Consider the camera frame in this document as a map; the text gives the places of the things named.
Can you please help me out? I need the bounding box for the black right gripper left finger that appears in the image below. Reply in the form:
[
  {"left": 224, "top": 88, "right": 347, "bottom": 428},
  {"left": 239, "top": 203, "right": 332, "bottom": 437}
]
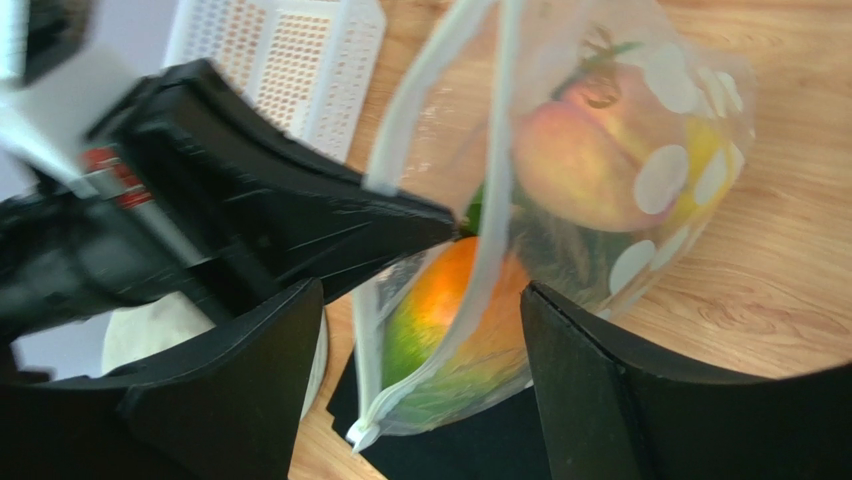
[{"left": 1, "top": 279, "right": 324, "bottom": 479}]

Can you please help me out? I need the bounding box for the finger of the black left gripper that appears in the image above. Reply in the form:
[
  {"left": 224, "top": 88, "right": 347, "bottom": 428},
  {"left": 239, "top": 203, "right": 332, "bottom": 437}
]
[{"left": 106, "top": 60, "right": 458, "bottom": 320}]

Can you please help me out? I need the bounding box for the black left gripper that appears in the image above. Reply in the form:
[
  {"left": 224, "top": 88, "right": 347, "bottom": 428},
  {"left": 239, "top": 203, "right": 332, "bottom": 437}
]
[{"left": 1, "top": 106, "right": 200, "bottom": 333}]

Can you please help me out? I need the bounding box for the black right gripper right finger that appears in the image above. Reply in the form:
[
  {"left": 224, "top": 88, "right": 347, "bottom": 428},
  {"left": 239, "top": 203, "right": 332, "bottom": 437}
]
[{"left": 521, "top": 283, "right": 851, "bottom": 479}]

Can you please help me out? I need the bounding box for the fake mango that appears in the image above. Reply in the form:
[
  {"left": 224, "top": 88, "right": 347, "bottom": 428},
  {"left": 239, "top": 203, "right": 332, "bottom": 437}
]
[{"left": 380, "top": 236, "right": 534, "bottom": 414}]

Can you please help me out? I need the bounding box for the fake pineapple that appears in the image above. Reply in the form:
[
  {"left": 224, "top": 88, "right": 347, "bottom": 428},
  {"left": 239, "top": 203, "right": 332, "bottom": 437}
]
[{"left": 510, "top": 190, "right": 635, "bottom": 311}]

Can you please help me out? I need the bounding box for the clear zip top bag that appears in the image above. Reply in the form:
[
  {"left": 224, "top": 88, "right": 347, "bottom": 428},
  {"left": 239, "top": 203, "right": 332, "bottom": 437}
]
[{"left": 345, "top": 1, "right": 756, "bottom": 452}]

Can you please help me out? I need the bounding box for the fake peach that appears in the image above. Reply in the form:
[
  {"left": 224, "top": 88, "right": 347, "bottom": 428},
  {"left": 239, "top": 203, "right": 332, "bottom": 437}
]
[{"left": 513, "top": 64, "right": 689, "bottom": 232}]

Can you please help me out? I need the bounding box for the fake yellow fruit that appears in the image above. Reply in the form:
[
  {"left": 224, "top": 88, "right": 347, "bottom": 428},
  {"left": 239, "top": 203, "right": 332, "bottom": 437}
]
[{"left": 663, "top": 116, "right": 734, "bottom": 232}]

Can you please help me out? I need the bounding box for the beige bucket hat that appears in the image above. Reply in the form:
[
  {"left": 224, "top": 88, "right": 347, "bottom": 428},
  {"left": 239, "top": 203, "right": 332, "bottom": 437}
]
[{"left": 98, "top": 282, "right": 329, "bottom": 445}]

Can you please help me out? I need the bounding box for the white plastic basket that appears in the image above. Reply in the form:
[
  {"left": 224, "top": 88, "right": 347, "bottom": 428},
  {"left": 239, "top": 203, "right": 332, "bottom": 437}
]
[{"left": 164, "top": 0, "right": 386, "bottom": 163}]

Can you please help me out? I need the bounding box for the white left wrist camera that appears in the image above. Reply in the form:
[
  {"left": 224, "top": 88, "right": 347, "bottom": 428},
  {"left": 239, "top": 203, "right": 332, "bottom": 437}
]
[{"left": 1, "top": 1, "right": 140, "bottom": 198}]

